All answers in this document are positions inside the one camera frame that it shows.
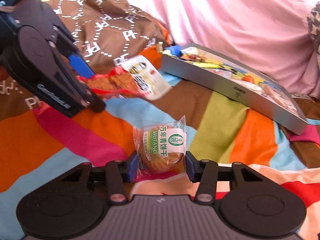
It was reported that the red white snack packet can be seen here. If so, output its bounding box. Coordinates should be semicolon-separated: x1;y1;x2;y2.
77;55;171;101

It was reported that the pink draped sheet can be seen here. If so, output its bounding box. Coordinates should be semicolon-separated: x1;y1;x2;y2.
127;0;319;97

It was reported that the small orange fruit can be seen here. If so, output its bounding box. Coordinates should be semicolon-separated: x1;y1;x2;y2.
242;75;255;84

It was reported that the pink round pastry pack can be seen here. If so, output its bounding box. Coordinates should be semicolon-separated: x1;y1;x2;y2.
232;79;263;93

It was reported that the white bear biscuit pack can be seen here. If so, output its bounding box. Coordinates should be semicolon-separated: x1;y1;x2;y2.
259;83;298;116

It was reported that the green label biscuit pack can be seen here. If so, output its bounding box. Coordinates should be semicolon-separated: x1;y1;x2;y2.
133;116;187;175

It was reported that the orange yellow snack packet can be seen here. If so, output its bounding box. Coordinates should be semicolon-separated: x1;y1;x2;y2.
180;54;207;62

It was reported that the colourful striped bed cover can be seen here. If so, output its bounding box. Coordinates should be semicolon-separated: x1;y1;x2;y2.
1;69;319;239

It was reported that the brown PF patterned cloth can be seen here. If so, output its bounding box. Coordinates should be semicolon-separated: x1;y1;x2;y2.
1;0;170;119

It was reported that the grey tray with cartoon lining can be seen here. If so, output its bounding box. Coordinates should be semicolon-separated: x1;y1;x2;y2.
159;43;308;135

